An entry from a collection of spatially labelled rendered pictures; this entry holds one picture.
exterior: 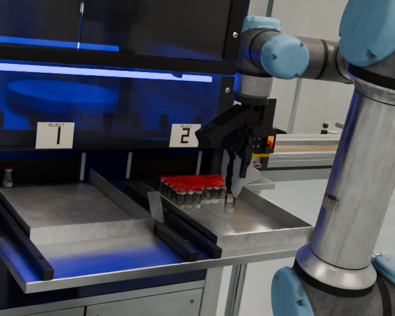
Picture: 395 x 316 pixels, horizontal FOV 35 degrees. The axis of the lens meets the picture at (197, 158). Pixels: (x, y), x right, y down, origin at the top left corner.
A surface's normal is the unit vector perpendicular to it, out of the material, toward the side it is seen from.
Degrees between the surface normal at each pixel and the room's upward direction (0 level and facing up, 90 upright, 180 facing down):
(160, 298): 90
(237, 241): 90
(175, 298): 90
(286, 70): 91
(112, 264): 0
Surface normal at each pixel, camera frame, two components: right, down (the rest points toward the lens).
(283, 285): -0.97, 0.06
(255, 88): 0.01, 0.29
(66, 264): 0.14, -0.96
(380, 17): -0.92, -0.18
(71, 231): 0.52, 0.29
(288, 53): 0.27, 0.31
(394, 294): 0.28, -0.51
